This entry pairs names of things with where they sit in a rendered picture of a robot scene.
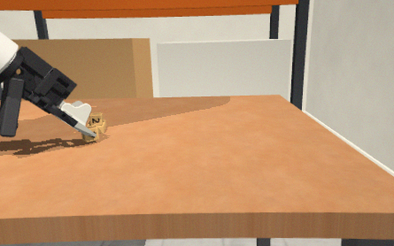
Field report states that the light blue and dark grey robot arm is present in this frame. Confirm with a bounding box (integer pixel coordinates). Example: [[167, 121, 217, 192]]
[[0, 32, 24, 137]]

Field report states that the tan wooden number cube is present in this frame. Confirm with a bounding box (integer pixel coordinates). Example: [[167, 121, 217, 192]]
[[89, 112, 104, 126], [81, 126, 99, 142]]

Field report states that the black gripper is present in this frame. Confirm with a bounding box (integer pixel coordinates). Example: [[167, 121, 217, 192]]
[[0, 46, 97, 137]]

